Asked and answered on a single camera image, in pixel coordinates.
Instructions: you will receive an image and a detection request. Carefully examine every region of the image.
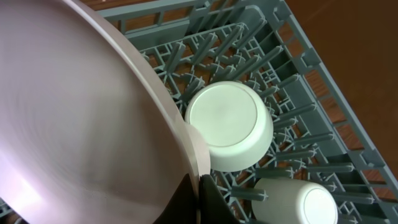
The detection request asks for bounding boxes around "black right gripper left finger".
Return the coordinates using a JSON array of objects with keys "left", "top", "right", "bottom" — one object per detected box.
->
[{"left": 154, "top": 174, "right": 197, "bottom": 224}]

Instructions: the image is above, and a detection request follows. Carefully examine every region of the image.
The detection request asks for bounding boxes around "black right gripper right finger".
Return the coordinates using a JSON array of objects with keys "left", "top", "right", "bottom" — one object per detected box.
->
[{"left": 199, "top": 174, "right": 239, "bottom": 224}]

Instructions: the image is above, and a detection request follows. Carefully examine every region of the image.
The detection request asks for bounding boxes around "white plastic cup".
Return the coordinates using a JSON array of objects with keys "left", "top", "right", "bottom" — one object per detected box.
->
[{"left": 251, "top": 178, "right": 338, "bottom": 224}]

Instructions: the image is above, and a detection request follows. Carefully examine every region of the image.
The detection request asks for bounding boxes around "light green bowl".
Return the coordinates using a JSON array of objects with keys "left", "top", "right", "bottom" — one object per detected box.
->
[{"left": 185, "top": 81, "right": 274, "bottom": 172}]

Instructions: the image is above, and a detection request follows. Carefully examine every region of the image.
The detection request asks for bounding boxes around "large pink plate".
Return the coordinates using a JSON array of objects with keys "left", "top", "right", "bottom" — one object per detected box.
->
[{"left": 1, "top": 1, "right": 200, "bottom": 223}]

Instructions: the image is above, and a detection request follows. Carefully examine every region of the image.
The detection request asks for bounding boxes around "grey plastic dish rack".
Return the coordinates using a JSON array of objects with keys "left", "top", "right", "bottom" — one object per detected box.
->
[{"left": 1, "top": 1, "right": 397, "bottom": 223}]

